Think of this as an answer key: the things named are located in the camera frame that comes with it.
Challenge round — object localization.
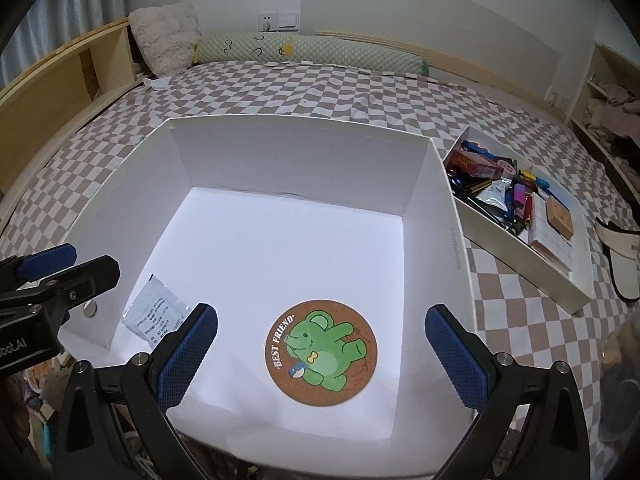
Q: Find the green elephant cork coaster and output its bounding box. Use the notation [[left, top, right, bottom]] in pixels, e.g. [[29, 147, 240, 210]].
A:
[[265, 299, 379, 392]]

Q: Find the red small carton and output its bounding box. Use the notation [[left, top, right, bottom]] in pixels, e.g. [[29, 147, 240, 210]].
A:
[[446, 151, 504, 179]]

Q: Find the checkered bed sheet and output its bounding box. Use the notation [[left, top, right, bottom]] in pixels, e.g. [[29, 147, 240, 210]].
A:
[[0, 59, 640, 441]]

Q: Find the pile of pink clothes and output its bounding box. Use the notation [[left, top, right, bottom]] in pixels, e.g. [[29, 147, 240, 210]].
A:
[[585, 80, 640, 162]]

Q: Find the white notepad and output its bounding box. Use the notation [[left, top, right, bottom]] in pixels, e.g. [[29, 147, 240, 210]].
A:
[[528, 205, 576, 274]]

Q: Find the white sachet packet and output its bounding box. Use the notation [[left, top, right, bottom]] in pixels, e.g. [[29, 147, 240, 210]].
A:
[[121, 273, 194, 349]]

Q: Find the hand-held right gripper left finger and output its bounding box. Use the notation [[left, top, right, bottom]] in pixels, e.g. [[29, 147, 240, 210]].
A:
[[60, 302, 219, 480]]

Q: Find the cream open shelf unit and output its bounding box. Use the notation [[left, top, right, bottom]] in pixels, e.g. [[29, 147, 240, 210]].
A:
[[569, 42, 640, 202]]

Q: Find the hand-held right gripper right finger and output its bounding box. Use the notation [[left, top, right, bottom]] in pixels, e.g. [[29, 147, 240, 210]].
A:
[[424, 304, 596, 480]]

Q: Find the cream sun visor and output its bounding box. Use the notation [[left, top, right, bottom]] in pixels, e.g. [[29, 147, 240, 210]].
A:
[[593, 215, 640, 304]]

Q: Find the wooden bedside shelf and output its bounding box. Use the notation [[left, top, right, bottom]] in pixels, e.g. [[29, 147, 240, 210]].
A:
[[0, 18, 139, 133]]

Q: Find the grey window curtain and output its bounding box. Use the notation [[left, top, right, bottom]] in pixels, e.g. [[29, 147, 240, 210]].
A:
[[0, 0, 132, 87]]

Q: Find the long green bolster pillow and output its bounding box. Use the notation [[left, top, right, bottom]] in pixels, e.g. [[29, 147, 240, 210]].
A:
[[194, 32, 430, 77]]

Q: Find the silver foil pouch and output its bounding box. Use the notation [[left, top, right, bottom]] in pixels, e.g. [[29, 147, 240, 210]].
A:
[[472, 180, 514, 212]]

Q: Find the fluffy cream pillow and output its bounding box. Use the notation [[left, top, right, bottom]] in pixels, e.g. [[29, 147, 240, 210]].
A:
[[128, 1, 201, 77]]

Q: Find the square wooden coaster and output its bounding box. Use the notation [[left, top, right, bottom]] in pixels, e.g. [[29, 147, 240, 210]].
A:
[[543, 197, 576, 241]]

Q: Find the shallow white tray box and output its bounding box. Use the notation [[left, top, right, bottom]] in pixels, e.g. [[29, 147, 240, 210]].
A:
[[443, 126, 596, 317]]

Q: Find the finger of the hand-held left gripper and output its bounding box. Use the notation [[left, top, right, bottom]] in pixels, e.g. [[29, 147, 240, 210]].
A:
[[27, 255, 121, 313], [0, 243, 79, 292]]

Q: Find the large white cardboard box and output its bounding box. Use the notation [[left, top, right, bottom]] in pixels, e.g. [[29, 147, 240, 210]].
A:
[[62, 116, 478, 463]]

